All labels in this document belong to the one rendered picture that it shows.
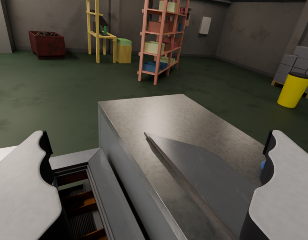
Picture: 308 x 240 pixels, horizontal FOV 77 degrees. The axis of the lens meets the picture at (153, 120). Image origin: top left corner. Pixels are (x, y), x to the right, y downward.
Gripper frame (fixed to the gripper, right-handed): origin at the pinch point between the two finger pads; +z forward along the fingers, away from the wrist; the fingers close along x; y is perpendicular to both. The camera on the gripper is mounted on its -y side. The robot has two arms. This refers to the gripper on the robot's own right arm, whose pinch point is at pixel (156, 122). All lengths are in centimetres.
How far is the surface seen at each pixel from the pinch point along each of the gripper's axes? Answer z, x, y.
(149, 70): 470, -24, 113
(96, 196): 43, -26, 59
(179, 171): 38, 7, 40
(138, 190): 39, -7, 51
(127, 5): 797, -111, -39
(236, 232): 18.0, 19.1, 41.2
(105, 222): 32, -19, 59
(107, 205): 38, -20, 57
